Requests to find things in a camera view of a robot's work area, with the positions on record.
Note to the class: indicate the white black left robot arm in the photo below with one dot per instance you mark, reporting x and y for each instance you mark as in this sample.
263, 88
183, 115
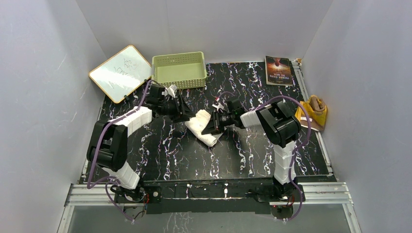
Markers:
108, 144

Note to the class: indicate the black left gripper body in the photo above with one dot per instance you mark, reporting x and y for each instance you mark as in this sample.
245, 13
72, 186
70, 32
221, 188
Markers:
170, 108

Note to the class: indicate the orange brown towel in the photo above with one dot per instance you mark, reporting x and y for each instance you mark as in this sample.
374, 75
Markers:
317, 112

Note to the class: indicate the dark paperback book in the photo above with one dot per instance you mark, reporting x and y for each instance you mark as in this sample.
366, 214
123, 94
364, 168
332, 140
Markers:
278, 71

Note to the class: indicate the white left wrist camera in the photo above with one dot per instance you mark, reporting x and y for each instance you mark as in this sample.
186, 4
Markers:
171, 90

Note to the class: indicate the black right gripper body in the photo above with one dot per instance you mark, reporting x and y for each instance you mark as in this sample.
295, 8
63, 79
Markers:
226, 119

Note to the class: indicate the green perforated plastic basket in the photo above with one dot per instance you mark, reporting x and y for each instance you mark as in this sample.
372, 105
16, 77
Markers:
185, 70

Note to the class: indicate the white terry towel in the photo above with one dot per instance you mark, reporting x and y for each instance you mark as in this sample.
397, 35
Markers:
198, 123

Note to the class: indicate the wood framed whiteboard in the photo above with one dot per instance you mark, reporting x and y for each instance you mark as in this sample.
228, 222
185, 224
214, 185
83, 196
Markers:
121, 74

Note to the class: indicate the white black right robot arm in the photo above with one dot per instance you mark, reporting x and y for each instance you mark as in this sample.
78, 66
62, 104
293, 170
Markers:
280, 126

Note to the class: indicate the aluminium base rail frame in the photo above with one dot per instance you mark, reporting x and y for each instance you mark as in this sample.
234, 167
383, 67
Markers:
162, 196

